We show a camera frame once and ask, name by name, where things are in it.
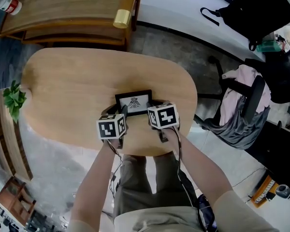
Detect person's olive trousers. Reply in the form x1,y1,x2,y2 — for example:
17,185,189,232
113,152,199,227

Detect brown wooden chair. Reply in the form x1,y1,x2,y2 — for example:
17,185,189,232
0,176,37,228

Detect grey garment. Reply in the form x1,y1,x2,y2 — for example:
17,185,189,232
202,104,272,151

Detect light wooden oval table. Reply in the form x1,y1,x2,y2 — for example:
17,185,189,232
21,47,198,157

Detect wooden wall shelf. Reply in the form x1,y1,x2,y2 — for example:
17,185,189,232
0,89,34,181

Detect green drink bottle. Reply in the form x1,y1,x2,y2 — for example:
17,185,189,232
256,39,282,53

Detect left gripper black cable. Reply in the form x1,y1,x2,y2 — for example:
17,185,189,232
105,139,124,198

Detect dark wooden cabinet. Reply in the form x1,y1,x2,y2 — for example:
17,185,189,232
0,0,144,52

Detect brass cylinder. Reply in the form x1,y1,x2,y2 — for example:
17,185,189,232
113,9,131,29

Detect person's left forearm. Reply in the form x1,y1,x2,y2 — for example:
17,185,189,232
70,138,123,229

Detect striped orange box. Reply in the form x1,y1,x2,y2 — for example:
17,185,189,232
252,174,280,209

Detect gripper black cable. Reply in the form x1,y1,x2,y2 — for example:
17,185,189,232
171,127,210,232
105,139,124,198

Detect white desk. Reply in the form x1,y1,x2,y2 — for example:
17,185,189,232
134,0,268,63

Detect black backpack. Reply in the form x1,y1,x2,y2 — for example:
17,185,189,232
200,0,290,52

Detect person's right forearm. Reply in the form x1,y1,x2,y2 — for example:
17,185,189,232
164,129,235,204

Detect person's beige shirt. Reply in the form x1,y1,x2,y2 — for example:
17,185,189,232
67,189,280,232

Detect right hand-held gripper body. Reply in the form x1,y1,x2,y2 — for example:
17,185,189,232
147,101,182,144

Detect pink garment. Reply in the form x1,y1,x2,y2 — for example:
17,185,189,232
218,64,271,127

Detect blue waist pouch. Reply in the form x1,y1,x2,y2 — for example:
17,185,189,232
196,193,218,232

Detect black office chair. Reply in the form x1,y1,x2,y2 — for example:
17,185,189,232
192,56,283,140

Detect black picture frame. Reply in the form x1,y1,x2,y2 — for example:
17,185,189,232
115,89,153,117

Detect black desk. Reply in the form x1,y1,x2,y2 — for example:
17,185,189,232
245,119,290,192

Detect grey round device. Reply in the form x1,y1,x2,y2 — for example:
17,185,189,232
275,183,290,201

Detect green leafy plant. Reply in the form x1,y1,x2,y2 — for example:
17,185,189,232
2,80,28,124

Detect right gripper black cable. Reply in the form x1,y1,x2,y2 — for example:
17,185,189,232
171,127,210,232

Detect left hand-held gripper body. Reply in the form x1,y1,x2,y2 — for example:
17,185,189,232
96,114,129,150

